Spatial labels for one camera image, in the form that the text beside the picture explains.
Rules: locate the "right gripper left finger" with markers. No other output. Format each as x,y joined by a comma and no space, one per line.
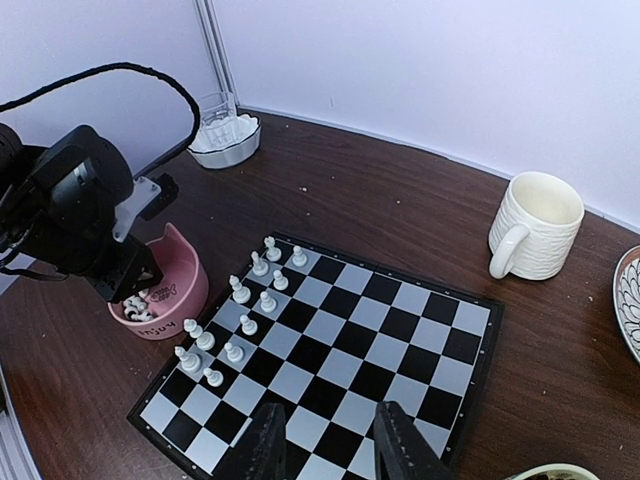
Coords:
260,453

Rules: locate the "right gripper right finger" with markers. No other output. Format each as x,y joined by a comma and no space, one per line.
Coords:
400,451

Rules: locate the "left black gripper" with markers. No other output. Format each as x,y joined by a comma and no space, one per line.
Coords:
123,269

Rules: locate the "white pawn six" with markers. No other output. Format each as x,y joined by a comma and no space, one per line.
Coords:
214,378

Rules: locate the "white queen piece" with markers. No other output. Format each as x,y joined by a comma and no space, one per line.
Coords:
204,340

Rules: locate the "white bishop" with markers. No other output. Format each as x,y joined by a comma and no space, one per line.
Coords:
240,293

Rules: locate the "white pawn five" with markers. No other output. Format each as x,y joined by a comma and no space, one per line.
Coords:
234,353

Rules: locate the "white knight piece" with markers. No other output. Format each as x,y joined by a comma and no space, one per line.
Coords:
259,266

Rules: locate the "white rook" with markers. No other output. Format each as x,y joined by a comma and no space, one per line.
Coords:
273,252

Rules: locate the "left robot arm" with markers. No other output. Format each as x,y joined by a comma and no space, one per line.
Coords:
67,210

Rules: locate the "black white chess board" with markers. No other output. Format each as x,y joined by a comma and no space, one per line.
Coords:
347,333

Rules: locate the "pink bowl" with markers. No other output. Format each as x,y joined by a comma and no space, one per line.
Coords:
181,294

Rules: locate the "white pawn four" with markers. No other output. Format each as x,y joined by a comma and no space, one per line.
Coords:
248,326

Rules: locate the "white pawn three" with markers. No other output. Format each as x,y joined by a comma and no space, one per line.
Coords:
267,303

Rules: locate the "white pawn two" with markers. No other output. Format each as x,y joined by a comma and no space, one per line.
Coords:
280,282

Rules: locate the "cream bowl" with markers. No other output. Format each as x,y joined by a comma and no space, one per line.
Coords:
555,471

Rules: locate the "white pawn one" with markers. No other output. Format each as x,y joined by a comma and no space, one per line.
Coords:
299,258

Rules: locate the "clear glass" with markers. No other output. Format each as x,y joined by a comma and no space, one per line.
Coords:
218,126

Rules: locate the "cream ribbed mug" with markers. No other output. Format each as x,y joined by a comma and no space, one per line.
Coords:
535,227

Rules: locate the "patterned saucer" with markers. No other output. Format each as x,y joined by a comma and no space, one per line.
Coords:
625,293

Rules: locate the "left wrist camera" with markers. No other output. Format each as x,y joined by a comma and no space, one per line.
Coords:
150,196

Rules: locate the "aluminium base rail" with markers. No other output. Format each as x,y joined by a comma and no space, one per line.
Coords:
16,459

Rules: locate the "left aluminium frame post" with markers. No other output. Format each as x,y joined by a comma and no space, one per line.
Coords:
215,47

